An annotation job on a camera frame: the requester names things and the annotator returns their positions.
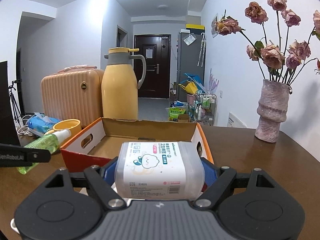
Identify wall picture frame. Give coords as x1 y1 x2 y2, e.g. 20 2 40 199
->
211 13 219 38

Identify green sanitizer bottle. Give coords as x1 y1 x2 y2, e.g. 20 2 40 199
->
17 128 72 175

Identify black camera tripod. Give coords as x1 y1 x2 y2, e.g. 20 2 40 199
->
8 79 23 127

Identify yellow black box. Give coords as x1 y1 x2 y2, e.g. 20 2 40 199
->
185 24 205 35

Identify wire storage cart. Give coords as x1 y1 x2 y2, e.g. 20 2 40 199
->
189 93 217 126

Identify dried pink roses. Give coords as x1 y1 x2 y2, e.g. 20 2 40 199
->
216 0 319 86

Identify yellow thermos jug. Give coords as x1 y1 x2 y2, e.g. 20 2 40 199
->
101 47 146 120

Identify black paper bag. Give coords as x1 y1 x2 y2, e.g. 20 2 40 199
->
0 61 20 146

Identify grey refrigerator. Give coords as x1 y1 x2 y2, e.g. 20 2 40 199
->
176 30 205 101

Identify pink ribbed suitcase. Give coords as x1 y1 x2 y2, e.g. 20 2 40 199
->
41 66 104 127

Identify red cardboard box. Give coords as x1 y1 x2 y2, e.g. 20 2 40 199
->
61 118 213 172

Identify pink textured vase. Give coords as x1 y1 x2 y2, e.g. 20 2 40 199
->
255 79 292 143

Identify dark entrance door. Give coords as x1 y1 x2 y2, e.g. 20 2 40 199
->
134 34 171 99

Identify yellow watering can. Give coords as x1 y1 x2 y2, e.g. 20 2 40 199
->
178 81 198 95

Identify yellow mug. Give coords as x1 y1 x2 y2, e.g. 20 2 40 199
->
45 119 81 136

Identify blue tissue pack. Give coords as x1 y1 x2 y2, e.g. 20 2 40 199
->
27 113 60 137

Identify white cables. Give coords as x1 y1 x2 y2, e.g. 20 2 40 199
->
16 115 36 138

